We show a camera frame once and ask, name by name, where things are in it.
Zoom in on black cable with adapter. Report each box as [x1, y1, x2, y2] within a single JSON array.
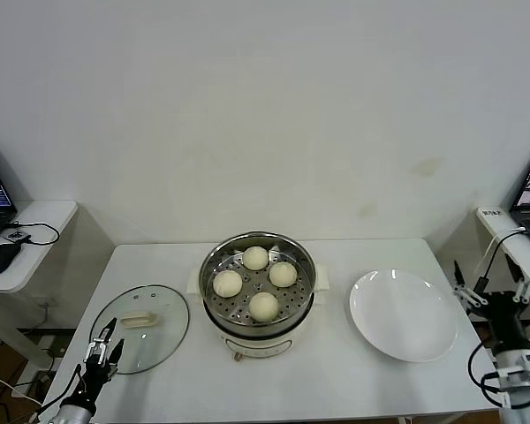
[[474, 229, 529, 295]]

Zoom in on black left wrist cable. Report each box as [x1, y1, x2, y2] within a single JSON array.
[[42, 364, 84, 414]]

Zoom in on white laptop cable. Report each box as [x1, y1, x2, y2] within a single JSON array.
[[475, 226, 529, 275]]

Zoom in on white floor cable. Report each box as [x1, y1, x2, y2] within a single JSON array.
[[0, 368, 43, 405]]

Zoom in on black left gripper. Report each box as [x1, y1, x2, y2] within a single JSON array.
[[60, 316, 126, 412]]

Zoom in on small device with QR code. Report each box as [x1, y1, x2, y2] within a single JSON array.
[[2, 227, 31, 245]]

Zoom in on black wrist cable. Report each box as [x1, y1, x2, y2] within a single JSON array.
[[467, 339, 530, 410], [42, 364, 84, 414]]

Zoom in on black computer mouse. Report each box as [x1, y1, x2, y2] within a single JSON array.
[[0, 241, 22, 276]]

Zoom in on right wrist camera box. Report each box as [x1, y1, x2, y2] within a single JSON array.
[[494, 350, 530, 393]]

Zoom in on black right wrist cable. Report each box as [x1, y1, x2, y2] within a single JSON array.
[[467, 339, 530, 410]]

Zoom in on white round plate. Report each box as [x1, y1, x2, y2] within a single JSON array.
[[349, 269, 459, 364]]

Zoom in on white side table rounded corners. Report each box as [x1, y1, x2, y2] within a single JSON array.
[[0, 200, 80, 372]]

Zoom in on stainless steel steamer basket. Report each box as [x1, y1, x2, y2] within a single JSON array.
[[199, 230, 318, 336]]

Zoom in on cream electric cooking pot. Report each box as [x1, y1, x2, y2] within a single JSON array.
[[185, 263, 331, 362]]

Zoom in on round glass pot lid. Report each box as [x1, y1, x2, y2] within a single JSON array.
[[89, 284, 192, 375]]

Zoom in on thin black looped cable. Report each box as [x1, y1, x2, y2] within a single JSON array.
[[8, 219, 61, 246]]

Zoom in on white steamed baozi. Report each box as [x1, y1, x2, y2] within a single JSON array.
[[248, 291, 279, 322], [241, 245, 270, 271], [268, 261, 299, 288], [212, 269, 243, 299]]

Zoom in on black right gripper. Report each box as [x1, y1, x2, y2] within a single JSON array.
[[451, 254, 530, 355]]

